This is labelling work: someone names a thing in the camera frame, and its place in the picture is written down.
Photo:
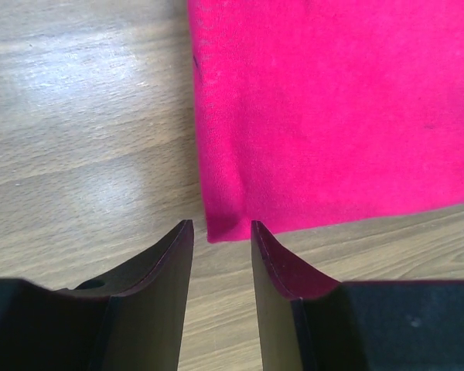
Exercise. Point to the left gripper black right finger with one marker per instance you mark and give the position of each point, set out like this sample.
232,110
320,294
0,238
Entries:
307,320

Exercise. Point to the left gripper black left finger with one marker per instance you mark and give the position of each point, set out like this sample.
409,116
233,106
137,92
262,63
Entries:
128,318

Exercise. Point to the pink red t-shirt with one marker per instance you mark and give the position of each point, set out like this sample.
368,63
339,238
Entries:
312,113

